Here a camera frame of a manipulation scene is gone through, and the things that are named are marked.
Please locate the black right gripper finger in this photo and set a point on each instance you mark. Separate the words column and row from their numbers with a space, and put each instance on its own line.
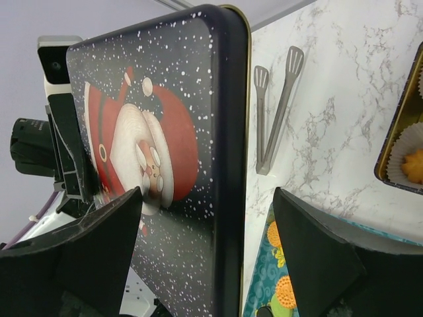
column 87, row 177
column 340, row 269
column 78, row 269

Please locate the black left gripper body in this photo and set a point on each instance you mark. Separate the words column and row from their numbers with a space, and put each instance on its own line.
column 69, row 152

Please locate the gold tin lid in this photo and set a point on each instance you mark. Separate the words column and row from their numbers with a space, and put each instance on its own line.
column 163, row 106

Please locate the orange swirl flower cookie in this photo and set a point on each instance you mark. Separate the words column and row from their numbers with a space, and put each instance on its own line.
column 412, row 167

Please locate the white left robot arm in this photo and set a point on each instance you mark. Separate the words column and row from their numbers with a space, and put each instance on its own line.
column 32, row 151

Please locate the teal floral serving tray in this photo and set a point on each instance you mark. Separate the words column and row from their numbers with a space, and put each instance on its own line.
column 271, row 275

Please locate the green sandwich cookie lower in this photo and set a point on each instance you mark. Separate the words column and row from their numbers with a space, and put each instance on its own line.
column 282, row 307

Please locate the black sandwich cookie lower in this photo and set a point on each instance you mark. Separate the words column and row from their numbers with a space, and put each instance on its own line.
column 264, row 311

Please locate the square cookie tin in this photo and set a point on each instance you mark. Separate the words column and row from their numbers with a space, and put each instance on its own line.
column 404, row 135

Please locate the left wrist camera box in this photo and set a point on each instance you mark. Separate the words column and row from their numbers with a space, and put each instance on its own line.
column 52, row 52

